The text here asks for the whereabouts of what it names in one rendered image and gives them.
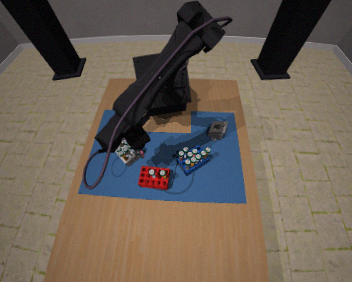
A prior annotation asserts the blue bench mat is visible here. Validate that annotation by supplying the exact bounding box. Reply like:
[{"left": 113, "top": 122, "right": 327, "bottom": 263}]
[{"left": 78, "top": 111, "right": 247, "bottom": 204}]

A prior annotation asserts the white tube cap with printed label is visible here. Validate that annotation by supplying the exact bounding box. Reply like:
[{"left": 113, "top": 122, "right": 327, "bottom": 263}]
[{"left": 183, "top": 147, "right": 189, "bottom": 158}]

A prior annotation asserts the red tube rack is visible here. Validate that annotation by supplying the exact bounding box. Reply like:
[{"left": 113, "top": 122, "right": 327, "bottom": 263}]
[{"left": 138, "top": 166, "right": 170, "bottom": 190}]

